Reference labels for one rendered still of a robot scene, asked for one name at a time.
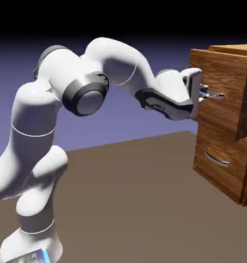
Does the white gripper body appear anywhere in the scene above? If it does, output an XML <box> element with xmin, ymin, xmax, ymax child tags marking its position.
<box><xmin>182</xmin><ymin>68</ymin><xmax>203</xmax><ymax>120</ymax></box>

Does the curved silver drawer handle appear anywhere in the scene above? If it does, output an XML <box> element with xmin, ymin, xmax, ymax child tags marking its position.
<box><xmin>204</xmin><ymin>149</ymin><xmax>231</xmax><ymax>167</ymax></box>
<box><xmin>199</xmin><ymin>89</ymin><xmax>225</xmax><ymax>101</ymax></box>

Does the wooden drawer front with handle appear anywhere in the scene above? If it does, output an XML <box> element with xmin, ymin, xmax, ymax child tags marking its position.
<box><xmin>189</xmin><ymin>48</ymin><xmax>247</xmax><ymax>142</ymax></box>

